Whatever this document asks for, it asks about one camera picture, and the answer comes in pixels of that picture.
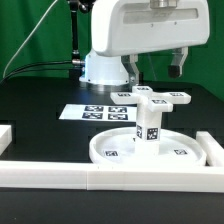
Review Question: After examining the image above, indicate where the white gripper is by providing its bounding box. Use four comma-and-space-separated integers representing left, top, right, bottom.
91, 0, 210, 86

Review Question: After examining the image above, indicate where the white cross-shaped table base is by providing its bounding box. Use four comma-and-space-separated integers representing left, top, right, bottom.
110, 86, 191, 112

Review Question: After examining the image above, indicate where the white round table top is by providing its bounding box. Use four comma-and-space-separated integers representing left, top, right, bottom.
89, 127, 206, 167

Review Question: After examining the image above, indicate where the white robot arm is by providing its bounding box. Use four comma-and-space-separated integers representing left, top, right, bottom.
80, 0, 210, 86

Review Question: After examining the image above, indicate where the white sheet with markers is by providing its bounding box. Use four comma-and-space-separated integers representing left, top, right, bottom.
59, 104, 137, 122

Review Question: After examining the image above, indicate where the grey cable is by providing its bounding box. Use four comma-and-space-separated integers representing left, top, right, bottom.
2, 0, 60, 79

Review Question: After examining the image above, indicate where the white U-shaped frame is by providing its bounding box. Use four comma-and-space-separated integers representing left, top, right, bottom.
0, 125, 224, 193

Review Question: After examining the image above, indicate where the black cable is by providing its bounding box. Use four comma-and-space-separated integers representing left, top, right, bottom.
0, 60, 74, 84

